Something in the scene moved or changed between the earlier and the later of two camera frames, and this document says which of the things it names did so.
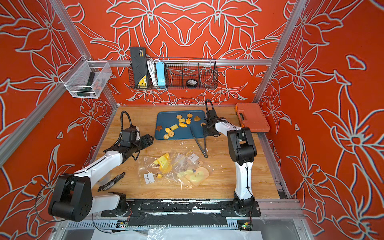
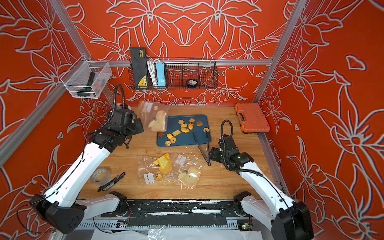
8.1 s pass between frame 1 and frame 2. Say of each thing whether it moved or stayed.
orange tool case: stayed
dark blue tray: moved
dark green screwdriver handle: stayed
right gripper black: moved
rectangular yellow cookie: moved
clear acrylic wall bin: stayed
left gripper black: moved
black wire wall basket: stayed
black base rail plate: stayed
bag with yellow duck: stayed
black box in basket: stayed
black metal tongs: moved
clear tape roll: stayed
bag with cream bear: moved
